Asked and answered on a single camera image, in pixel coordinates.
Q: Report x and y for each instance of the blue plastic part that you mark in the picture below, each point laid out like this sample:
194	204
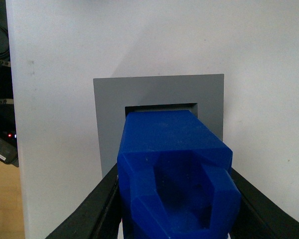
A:
174	178

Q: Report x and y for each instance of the black equipment under table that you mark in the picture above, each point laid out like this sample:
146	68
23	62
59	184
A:
8	136

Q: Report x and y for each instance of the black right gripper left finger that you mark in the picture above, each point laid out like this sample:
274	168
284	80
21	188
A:
98	216

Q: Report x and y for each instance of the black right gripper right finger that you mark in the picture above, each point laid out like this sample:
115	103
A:
259	217

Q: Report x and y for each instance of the gray square base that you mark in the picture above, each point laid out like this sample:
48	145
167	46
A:
202	94

